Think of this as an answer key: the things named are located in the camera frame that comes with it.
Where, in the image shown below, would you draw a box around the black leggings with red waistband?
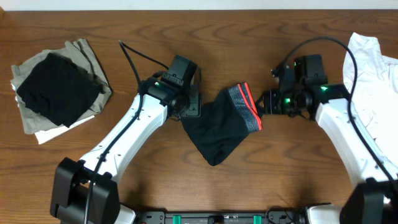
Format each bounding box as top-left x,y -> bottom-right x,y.
181,82 -> 262,166

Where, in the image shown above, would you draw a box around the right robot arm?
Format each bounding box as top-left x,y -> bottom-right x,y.
256,84 -> 397,224

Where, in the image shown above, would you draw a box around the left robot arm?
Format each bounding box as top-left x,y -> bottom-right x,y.
50,77 -> 201,223

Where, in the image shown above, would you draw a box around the white garment on right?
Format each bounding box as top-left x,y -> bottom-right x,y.
348,32 -> 397,165

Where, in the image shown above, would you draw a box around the folded beige garment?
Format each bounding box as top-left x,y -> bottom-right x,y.
11,39 -> 112,134

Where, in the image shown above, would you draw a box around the folded black garment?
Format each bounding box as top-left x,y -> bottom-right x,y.
17,53 -> 100,127

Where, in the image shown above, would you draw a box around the folded white garment under pile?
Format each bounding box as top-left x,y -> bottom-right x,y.
11,84 -> 95,145

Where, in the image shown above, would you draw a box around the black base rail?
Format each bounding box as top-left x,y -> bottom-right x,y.
133,208 -> 308,224

